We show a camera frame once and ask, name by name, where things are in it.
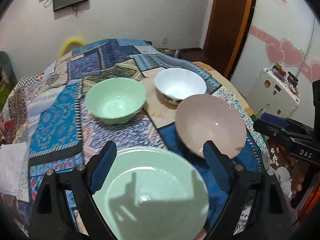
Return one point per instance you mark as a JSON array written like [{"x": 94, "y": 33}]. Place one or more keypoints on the white suitcase with stickers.
[{"x": 274, "y": 92}]

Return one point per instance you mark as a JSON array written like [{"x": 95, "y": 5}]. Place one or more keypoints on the white paper sheet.
[{"x": 11, "y": 161}]

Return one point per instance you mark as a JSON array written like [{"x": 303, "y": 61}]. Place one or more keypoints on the brown wooden door frame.
[{"x": 228, "y": 29}]

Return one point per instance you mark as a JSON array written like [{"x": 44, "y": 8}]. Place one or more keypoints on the patchwork patterned blanket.
[{"x": 47, "y": 112}]

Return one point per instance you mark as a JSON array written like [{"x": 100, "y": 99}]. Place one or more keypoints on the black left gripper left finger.
[{"x": 50, "y": 216}]

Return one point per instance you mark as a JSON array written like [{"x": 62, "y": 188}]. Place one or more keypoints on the person's right hand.
[{"x": 297, "y": 178}]

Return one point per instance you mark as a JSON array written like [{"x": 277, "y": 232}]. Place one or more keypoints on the pink bowl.
[{"x": 202, "y": 118}]

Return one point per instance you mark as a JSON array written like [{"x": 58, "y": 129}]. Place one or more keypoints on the mint green bowl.
[{"x": 116, "y": 100}]

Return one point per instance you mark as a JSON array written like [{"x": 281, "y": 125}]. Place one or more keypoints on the white bowl with dark spots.
[{"x": 177, "y": 84}]

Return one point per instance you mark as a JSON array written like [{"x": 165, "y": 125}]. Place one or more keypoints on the grey plush toy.
[{"x": 7, "y": 73}]

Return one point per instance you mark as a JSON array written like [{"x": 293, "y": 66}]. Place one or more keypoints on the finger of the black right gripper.
[{"x": 283, "y": 129}]

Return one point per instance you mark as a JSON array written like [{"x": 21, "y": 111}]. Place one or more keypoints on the mint green plate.
[{"x": 152, "y": 193}]

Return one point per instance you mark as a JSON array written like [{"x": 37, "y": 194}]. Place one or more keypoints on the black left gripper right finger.
[{"x": 256, "y": 207}]

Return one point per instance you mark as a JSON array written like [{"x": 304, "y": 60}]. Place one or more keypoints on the white wardrobe with pink hearts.
[{"x": 284, "y": 32}]

